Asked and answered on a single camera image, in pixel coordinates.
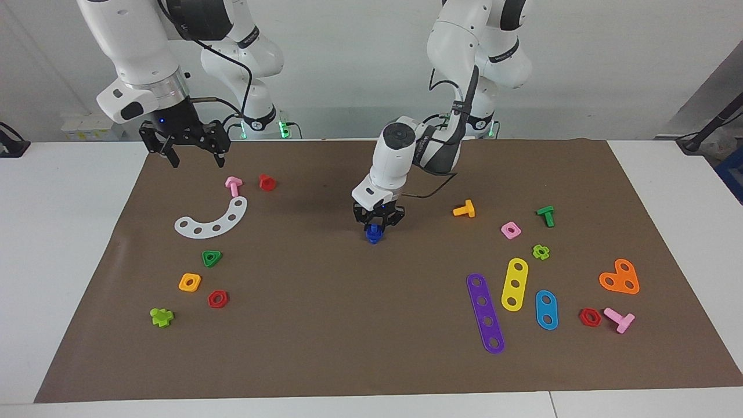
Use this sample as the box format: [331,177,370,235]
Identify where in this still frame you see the brown paper table mat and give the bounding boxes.
[34,138,743,404]

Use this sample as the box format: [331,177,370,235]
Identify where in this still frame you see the blue two-hole plastic strip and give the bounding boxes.
[535,290,559,331]

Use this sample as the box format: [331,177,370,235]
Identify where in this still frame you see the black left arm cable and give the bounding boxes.
[403,65,482,199]

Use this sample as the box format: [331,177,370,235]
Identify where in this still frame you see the yellow three-hole plastic strip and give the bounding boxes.
[501,258,529,312]

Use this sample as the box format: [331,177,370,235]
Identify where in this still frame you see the blue plastic crate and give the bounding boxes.
[716,148,743,205]

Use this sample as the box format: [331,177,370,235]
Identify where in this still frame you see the black clamp device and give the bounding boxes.
[0,122,31,158]

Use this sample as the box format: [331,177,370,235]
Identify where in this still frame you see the white plastic box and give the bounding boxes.
[61,113,124,141]

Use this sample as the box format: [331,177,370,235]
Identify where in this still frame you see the purple four-hole plastic strip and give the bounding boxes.
[466,273,506,355]

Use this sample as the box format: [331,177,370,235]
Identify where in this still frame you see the black stand pole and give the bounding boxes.
[676,96,743,153]

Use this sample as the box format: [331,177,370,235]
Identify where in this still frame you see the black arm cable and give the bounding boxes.
[403,65,482,199]
[156,0,254,137]

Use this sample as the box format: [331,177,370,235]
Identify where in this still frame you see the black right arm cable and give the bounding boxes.
[156,0,254,137]

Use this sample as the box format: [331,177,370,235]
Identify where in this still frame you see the white curved five-hole plate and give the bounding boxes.
[175,196,248,239]

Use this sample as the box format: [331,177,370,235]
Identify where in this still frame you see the orange three-hole angled plate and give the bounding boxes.
[598,258,640,295]

